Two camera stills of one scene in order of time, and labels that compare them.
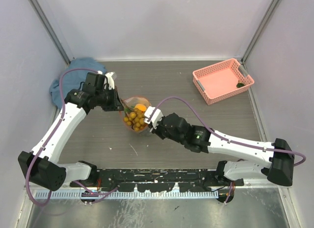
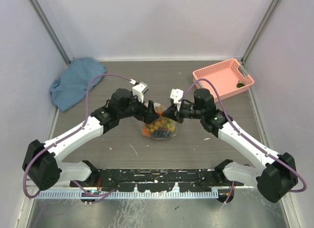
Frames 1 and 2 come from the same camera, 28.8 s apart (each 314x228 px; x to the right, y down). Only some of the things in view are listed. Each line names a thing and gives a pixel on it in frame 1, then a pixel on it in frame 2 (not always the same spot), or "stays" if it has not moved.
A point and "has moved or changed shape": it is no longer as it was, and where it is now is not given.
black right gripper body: x=162 y=131 -> x=190 y=111
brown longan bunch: x=135 y=119 has moved or changed shape
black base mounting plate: x=154 y=180 stays
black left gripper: x=116 y=104 -> x=149 y=115
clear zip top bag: x=133 y=116 has moved or changed shape
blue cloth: x=71 y=80 stays
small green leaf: x=239 y=85 stays
